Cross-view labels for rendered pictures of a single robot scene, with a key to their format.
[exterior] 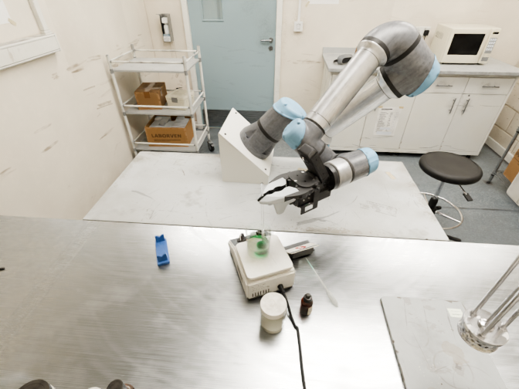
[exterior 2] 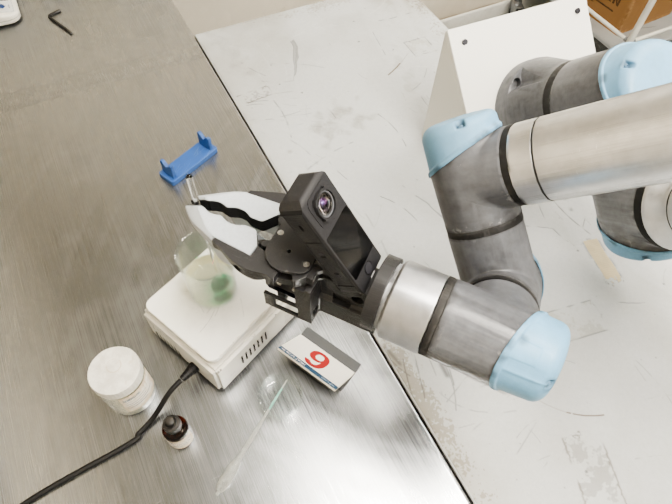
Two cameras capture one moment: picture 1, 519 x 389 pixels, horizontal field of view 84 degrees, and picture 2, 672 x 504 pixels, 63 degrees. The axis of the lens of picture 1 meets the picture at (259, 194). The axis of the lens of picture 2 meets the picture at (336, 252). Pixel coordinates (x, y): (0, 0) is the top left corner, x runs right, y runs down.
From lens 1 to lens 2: 56 cm
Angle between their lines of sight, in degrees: 41
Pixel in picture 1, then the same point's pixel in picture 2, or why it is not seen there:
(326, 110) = (554, 147)
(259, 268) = (173, 309)
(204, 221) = (293, 172)
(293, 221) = not seen: hidden behind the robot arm
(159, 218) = (257, 112)
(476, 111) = not seen: outside the picture
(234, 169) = not seen: hidden behind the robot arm
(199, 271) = (180, 233)
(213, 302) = (131, 286)
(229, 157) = (444, 99)
